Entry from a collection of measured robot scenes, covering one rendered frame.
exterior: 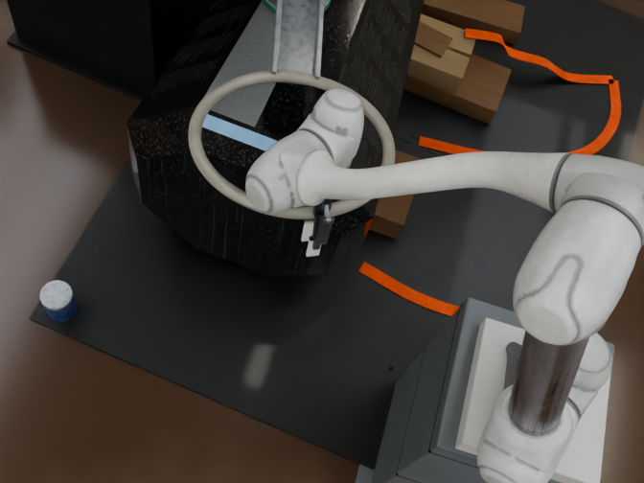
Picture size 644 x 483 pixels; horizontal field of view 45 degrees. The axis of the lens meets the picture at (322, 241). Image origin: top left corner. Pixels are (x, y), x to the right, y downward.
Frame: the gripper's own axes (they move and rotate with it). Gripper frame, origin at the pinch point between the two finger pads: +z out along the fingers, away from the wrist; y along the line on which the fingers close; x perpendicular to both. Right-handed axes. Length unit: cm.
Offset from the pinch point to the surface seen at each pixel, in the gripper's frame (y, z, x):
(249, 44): 74, 2, -1
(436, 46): 124, 44, -91
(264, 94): 57, 6, -2
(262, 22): 81, 0, -6
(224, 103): 55, 7, 9
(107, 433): 12, 103, 49
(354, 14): 81, -2, -34
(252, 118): 50, 8, 2
